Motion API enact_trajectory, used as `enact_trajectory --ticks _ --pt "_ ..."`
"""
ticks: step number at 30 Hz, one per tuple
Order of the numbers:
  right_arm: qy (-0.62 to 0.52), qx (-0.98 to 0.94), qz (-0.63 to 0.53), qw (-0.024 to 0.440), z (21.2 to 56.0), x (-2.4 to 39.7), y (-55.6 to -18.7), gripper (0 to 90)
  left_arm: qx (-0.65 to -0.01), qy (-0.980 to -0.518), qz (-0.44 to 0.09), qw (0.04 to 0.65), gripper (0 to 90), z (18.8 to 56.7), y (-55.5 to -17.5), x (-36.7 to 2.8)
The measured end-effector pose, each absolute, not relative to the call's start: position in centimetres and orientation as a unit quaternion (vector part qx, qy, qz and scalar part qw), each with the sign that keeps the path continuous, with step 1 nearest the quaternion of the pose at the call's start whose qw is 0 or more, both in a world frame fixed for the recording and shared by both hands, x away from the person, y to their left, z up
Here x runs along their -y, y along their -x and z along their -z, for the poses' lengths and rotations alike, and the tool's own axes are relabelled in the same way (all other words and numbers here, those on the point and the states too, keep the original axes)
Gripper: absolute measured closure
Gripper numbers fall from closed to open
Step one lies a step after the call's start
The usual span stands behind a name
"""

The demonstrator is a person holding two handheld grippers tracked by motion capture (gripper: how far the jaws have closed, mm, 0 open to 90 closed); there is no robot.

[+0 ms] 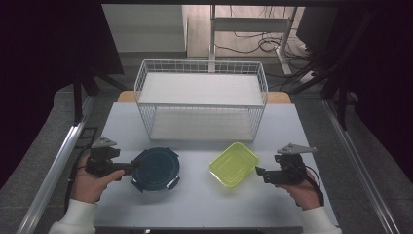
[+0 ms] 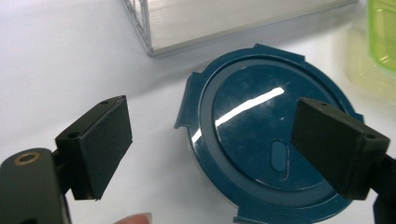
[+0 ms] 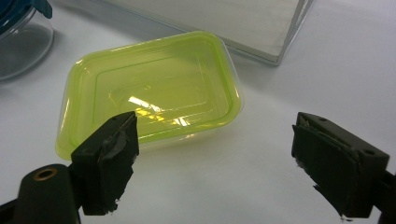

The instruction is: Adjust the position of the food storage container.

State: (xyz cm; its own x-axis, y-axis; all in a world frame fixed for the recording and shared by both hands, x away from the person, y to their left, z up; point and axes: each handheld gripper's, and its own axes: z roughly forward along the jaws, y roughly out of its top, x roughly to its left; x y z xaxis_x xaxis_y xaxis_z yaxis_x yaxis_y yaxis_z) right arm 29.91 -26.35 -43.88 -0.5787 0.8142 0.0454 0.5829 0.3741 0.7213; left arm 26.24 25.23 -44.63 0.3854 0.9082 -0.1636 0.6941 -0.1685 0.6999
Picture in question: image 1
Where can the black floor bracket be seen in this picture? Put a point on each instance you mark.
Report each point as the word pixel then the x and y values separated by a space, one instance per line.
pixel 87 138

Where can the white cabinet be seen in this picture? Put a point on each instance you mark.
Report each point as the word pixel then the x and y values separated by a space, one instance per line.
pixel 146 29

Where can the black metal stand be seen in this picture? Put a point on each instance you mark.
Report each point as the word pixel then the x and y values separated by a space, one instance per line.
pixel 78 100
pixel 342 97

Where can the wooden table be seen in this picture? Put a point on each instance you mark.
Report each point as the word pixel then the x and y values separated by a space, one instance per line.
pixel 126 97

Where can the round dark blue lidded container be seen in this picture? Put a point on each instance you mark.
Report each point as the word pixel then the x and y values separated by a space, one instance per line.
pixel 156 169

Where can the dark curtain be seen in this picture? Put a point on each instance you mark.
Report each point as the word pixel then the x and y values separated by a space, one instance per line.
pixel 39 65
pixel 386 81

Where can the person's left hand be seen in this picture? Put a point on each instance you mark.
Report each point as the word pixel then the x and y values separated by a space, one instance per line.
pixel 88 187

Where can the aluminium rail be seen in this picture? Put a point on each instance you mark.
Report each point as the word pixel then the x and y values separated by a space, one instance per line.
pixel 360 165
pixel 55 169

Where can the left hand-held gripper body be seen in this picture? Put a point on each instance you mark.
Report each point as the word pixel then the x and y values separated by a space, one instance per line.
pixel 101 161

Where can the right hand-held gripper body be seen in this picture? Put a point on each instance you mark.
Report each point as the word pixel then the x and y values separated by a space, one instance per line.
pixel 290 169

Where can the person's right hand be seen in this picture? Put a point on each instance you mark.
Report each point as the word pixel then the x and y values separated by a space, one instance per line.
pixel 303 195

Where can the yellow-green rectangular container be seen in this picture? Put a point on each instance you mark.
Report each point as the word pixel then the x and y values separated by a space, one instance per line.
pixel 233 165

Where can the white metal table frame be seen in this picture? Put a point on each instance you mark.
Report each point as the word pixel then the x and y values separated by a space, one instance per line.
pixel 250 24

